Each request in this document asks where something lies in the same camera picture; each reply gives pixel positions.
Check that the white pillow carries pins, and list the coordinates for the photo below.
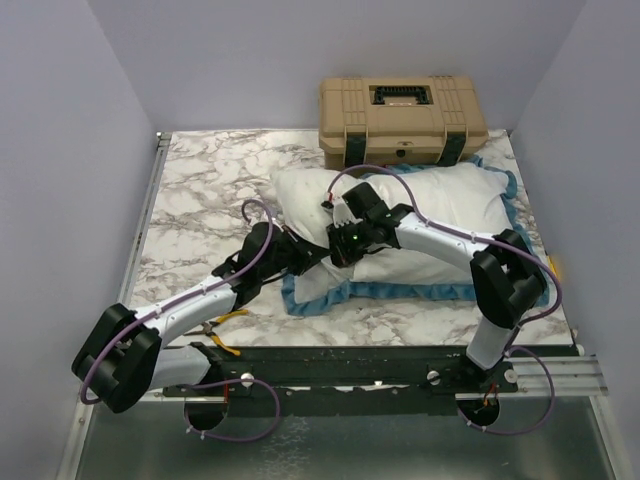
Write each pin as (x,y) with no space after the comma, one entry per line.
(300,193)

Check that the tan plastic toolbox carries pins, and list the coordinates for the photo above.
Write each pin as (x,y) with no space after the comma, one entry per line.
(432,120)

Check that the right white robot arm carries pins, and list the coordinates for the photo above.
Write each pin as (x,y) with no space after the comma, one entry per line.
(506,277)

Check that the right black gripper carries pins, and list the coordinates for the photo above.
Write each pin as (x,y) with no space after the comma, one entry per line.
(339,254)

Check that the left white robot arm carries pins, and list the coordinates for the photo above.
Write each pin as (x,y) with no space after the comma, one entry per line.
(117,361)

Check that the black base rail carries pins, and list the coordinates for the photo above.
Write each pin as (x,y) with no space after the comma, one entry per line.
(340,381)

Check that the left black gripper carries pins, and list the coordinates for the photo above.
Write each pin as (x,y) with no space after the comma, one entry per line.
(306,253)

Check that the white pillowcase blue trim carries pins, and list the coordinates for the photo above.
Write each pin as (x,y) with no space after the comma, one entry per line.
(470,197)

